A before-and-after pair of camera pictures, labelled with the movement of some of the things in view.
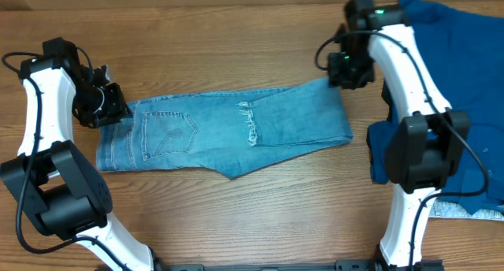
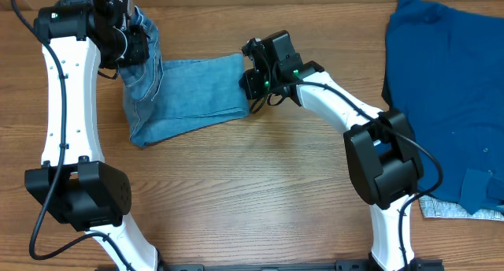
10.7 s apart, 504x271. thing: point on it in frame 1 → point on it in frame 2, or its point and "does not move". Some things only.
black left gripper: x=114 y=106 → x=138 y=47
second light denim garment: x=439 y=209 does not move
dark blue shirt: x=465 y=53 does not move
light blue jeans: x=224 y=134 → x=164 y=98
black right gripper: x=350 y=76 → x=249 y=83
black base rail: x=331 y=265 does not move
